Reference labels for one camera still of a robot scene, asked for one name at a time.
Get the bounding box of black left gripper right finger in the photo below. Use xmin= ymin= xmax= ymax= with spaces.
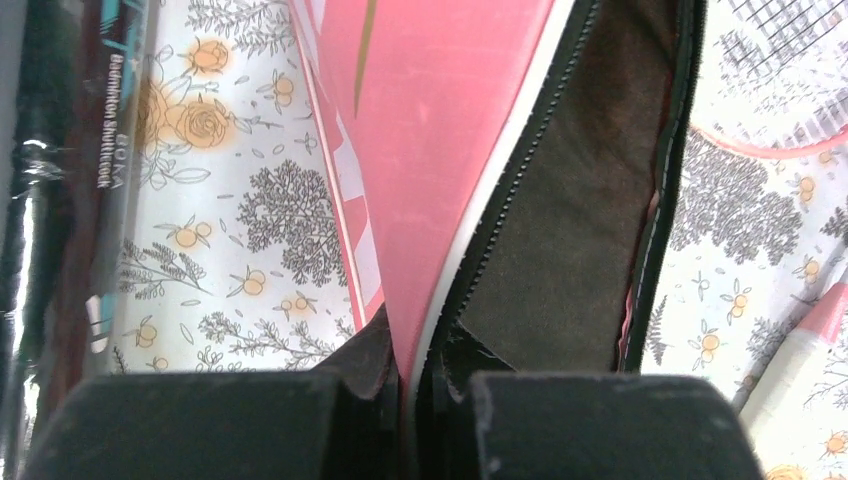
xmin=417 ymin=321 xmax=762 ymax=479

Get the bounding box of floral fern tablecloth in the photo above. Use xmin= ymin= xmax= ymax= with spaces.
xmin=109 ymin=1 xmax=847 ymax=479

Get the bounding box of black shuttlecock tube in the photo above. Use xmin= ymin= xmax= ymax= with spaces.
xmin=1 ymin=1 xmax=151 ymax=479

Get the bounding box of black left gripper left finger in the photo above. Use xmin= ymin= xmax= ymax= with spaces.
xmin=22 ymin=310 xmax=398 ymax=479

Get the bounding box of pink racket bag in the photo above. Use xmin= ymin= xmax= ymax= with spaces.
xmin=294 ymin=1 xmax=707 ymax=393

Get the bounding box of pink badminton racket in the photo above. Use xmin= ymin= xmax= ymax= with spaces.
xmin=739 ymin=280 xmax=847 ymax=467
xmin=690 ymin=0 xmax=847 ymax=159

